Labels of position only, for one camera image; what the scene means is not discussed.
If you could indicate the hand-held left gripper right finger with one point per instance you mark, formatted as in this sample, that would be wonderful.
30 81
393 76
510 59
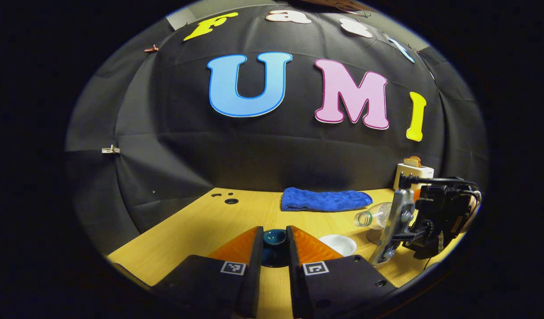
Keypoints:
294 279

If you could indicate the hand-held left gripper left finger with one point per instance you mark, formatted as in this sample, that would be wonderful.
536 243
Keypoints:
255 274

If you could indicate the teal teacup lid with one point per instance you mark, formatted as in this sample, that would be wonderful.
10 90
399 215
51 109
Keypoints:
274 237

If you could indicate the white teacup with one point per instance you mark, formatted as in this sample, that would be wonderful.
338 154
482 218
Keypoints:
338 245

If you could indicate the clear plastic water bottle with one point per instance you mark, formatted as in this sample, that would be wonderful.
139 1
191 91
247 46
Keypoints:
376 216

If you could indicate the round brown coaster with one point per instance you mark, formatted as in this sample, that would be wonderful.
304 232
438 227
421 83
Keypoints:
374 238

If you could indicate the white toaster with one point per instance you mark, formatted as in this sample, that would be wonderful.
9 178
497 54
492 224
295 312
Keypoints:
409 175

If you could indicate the toast slice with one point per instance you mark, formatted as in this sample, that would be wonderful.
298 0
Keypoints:
416 160
409 163

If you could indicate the blue towel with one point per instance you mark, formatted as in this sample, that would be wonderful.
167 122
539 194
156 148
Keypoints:
325 200

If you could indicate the black backdrop cloth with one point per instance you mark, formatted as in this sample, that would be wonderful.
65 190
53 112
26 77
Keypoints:
272 146

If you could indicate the white clip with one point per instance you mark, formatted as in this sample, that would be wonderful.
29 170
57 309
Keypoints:
111 149

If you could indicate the red clip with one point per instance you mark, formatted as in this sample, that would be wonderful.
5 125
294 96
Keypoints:
151 48

